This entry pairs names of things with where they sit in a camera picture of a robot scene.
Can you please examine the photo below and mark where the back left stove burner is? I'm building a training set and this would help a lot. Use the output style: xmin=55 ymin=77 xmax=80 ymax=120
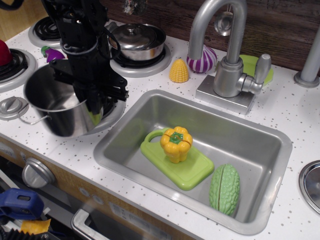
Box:
xmin=28 ymin=16 xmax=61 ymax=49

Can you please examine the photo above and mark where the stove burner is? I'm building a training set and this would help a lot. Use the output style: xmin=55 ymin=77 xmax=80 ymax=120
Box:
xmin=110 ymin=44 xmax=171 ymax=78
xmin=28 ymin=16 xmax=61 ymax=49
xmin=85 ymin=100 xmax=126 ymax=135
xmin=0 ymin=48 xmax=37 ymax=93

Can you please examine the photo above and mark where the yellow cloth piece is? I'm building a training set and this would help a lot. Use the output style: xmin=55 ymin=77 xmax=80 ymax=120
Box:
xmin=19 ymin=219 xmax=51 ymax=235

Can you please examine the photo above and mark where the purple striped toy onion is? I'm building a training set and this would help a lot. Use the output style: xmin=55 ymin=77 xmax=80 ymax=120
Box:
xmin=186 ymin=45 xmax=218 ymax=73

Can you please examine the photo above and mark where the front left stove burner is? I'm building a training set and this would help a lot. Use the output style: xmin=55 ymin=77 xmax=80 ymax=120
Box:
xmin=0 ymin=48 xmax=37 ymax=93

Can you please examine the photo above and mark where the stainless steel pot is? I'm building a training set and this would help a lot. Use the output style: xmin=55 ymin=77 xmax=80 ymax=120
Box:
xmin=17 ymin=64 xmax=104 ymax=138

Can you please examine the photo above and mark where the blue clamp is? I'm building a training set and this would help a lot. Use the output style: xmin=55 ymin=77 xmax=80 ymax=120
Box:
xmin=0 ymin=188 xmax=45 ymax=220

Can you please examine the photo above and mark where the green toy bitter gourd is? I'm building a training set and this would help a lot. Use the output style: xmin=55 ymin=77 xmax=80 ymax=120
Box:
xmin=209 ymin=164 xmax=240 ymax=216

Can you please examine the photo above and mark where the hanging silver ladle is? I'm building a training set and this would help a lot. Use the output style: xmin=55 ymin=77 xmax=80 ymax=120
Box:
xmin=214 ymin=4 xmax=233 ymax=37

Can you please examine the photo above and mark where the silver toy faucet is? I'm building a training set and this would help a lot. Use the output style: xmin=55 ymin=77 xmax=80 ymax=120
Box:
xmin=188 ymin=0 xmax=272 ymax=115

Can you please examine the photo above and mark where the silver oven door handle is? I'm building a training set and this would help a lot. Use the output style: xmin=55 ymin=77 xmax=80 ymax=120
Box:
xmin=70 ymin=209 xmax=108 ymax=240

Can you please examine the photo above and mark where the green plastic cutting board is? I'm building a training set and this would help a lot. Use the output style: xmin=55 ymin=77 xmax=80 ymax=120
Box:
xmin=140 ymin=127 xmax=215 ymax=191

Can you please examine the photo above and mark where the silver countertop knob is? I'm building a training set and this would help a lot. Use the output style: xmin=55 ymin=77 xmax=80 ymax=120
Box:
xmin=0 ymin=96 xmax=29 ymax=121

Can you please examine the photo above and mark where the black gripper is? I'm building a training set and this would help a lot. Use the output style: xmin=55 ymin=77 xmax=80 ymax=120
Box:
xmin=49 ymin=59 xmax=129 ymax=115

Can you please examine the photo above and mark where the silver oven front knob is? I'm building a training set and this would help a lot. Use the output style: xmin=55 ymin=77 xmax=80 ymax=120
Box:
xmin=22 ymin=157 xmax=56 ymax=189

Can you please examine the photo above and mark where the silver sink basin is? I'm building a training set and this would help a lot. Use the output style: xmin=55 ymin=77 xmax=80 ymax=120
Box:
xmin=93 ymin=90 xmax=292 ymax=235

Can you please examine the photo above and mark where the green plastic plate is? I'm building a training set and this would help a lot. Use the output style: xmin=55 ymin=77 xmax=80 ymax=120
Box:
xmin=239 ymin=54 xmax=274 ymax=86

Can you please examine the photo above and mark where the purple toy eggplant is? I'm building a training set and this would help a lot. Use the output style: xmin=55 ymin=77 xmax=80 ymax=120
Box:
xmin=41 ymin=46 xmax=65 ymax=63

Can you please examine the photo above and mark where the silver round bowl rim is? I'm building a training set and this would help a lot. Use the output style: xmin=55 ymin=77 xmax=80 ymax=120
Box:
xmin=298 ymin=160 xmax=320 ymax=214

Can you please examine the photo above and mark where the yellow toy bell pepper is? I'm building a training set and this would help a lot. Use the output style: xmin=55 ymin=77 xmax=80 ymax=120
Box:
xmin=160 ymin=126 xmax=193 ymax=164

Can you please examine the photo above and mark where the front right stove burner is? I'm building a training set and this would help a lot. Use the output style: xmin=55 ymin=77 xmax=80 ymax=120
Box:
xmin=85 ymin=100 xmax=126 ymax=135

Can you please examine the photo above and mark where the yellow toy corn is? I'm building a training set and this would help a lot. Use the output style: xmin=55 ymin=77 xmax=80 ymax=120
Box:
xmin=169 ymin=58 xmax=189 ymax=83

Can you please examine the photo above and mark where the back right stove burner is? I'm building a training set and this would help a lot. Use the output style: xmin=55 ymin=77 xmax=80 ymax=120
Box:
xmin=110 ymin=44 xmax=171 ymax=78

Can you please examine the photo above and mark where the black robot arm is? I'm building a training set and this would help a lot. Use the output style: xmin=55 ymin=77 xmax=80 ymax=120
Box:
xmin=42 ymin=0 xmax=128 ymax=116

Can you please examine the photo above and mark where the silver post with base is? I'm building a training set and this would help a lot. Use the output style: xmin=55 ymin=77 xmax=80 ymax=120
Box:
xmin=293 ymin=29 xmax=320 ymax=88

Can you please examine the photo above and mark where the steel pan with lid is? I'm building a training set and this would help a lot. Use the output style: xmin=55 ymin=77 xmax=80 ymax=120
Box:
xmin=106 ymin=22 xmax=167 ymax=61

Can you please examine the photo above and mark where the red toy vegetable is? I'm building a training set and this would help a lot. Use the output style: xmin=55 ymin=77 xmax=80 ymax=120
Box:
xmin=0 ymin=40 xmax=13 ymax=67

